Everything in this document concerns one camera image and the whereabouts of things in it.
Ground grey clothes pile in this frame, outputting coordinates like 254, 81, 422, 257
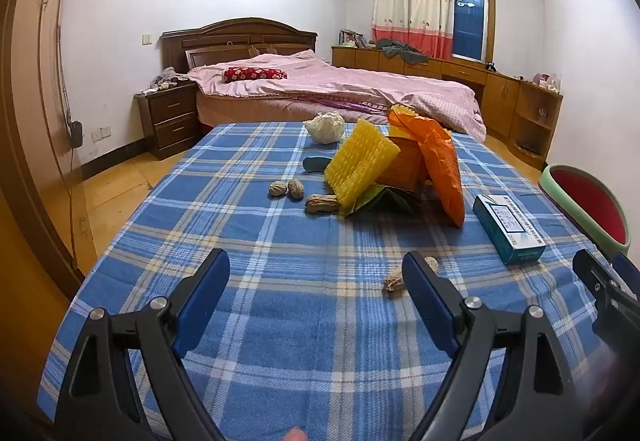
375, 39, 429, 64

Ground red patterned pillow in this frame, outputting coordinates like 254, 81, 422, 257
223, 66, 289, 84

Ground pink duvet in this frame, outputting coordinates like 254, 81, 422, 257
187, 50, 487, 142

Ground blue plaid tablecloth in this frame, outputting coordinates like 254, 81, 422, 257
37, 121, 640, 441

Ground green snack packet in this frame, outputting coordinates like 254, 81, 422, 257
345, 185, 417, 218

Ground orange cloth pouch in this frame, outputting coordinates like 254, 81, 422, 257
387, 108, 465, 228

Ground cream and pink curtain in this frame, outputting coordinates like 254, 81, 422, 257
371, 0, 455, 60

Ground blue cardboard box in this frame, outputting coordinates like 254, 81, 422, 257
472, 194, 547, 267

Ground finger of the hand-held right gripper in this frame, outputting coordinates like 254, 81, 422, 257
572, 248, 640, 352
612, 252, 640, 294

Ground light wooden cabinet unit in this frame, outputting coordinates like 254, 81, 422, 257
331, 46, 564, 172

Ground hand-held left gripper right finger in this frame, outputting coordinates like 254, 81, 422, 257
402, 251, 588, 441

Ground dark wooden nightstand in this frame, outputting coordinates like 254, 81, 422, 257
133, 82, 202, 160

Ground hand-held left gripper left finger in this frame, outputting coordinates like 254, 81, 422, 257
54, 248, 231, 441

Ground red bowl with green rim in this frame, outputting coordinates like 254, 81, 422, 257
539, 164, 632, 257

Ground yellow ridged foam sheet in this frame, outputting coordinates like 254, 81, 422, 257
324, 119, 400, 208

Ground small items on cabinet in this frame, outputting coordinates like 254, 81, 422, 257
532, 71, 562, 92

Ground window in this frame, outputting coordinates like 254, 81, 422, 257
452, 0, 496, 62

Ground white crumpled bag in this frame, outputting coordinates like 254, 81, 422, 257
303, 112, 346, 144

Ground wooden wardrobe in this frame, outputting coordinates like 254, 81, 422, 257
0, 0, 87, 304

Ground clutter of cloths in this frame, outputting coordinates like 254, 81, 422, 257
150, 67, 189, 90

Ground dark wooden bed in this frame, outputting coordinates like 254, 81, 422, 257
160, 17, 488, 142

